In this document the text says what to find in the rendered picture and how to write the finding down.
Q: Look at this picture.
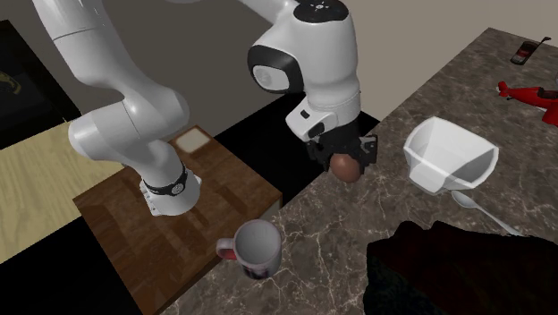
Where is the brown egg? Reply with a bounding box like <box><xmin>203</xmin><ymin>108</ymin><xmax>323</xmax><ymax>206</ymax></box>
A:
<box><xmin>328</xmin><ymin>152</ymin><xmax>363</xmax><ymax>183</ymax></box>

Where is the white angular bowl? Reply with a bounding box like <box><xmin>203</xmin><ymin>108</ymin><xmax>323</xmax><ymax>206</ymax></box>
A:
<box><xmin>402</xmin><ymin>115</ymin><xmax>500</xmax><ymax>197</ymax></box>

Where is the silver spoon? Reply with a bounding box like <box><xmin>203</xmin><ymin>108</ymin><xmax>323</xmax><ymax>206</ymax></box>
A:
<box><xmin>450</xmin><ymin>190</ymin><xmax>525</xmax><ymax>238</ymax></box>

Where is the dark crumpled cloth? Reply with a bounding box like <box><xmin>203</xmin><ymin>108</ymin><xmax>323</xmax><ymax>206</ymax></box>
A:
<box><xmin>362</xmin><ymin>219</ymin><xmax>558</xmax><ymax>315</ymax></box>

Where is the red toy airplane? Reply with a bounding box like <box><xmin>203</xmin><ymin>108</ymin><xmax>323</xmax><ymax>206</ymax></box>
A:
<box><xmin>496</xmin><ymin>80</ymin><xmax>558</xmax><ymax>128</ymax></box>

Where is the brown wooden robot stand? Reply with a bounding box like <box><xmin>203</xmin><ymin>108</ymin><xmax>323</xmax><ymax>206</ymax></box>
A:
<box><xmin>72</xmin><ymin>125</ymin><xmax>283</xmax><ymax>315</ymax></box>

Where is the black and red flip phone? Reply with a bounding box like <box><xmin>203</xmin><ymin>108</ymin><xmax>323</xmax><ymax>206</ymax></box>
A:
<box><xmin>510</xmin><ymin>36</ymin><xmax>553</xmax><ymax>66</ymax></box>

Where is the white mug with red handle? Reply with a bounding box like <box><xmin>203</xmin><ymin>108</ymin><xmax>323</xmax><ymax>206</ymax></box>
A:
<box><xmin>216</xmin><ymin>218</ymin><xmax>283</xmax><ymax>281</ymax></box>

